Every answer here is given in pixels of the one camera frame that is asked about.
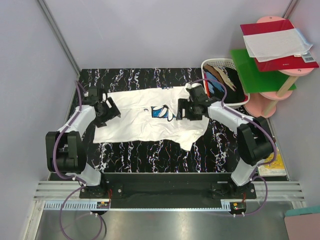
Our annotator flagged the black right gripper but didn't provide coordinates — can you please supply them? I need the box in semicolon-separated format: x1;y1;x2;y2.
175;98;203;121

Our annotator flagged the white daisy print t-shirt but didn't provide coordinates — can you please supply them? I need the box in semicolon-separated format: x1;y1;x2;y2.
93;86;209;151

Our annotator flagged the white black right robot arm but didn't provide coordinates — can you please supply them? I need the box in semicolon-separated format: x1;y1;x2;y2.
176;83;277;199

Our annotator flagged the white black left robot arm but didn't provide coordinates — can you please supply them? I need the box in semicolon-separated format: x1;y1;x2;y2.
45;87;121;198

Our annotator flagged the black printed t-shirt in basket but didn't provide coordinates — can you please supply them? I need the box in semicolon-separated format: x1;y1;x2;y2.
202;64;248;105

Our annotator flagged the white perforated plastic basket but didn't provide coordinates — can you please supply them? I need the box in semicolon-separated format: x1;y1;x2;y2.
200;58;250;109

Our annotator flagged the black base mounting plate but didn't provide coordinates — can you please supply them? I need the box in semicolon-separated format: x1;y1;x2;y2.
80;181;257;200

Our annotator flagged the green plastic sheet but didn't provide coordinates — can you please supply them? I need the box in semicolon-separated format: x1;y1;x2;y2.
230;49;289;94

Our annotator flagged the pink two-tier stand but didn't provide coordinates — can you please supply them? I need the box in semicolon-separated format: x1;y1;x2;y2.
243;15;315;119

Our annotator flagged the white mesh cloth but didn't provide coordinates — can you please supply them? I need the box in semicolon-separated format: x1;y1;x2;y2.
243;28;313;63

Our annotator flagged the yellow illustrated paperback book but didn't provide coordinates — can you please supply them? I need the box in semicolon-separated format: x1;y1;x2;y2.
258;147;287;177

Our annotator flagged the red plastic folder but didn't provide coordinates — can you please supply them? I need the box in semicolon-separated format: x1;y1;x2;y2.
240;19;319;72

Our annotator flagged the teal cloth edge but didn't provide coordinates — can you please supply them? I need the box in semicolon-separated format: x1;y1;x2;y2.
285;206;320;217

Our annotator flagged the pink board corner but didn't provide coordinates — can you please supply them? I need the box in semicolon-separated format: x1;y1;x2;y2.
284;213;320;240

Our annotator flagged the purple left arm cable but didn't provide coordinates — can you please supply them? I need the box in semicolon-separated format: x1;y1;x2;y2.
51;80;109;240

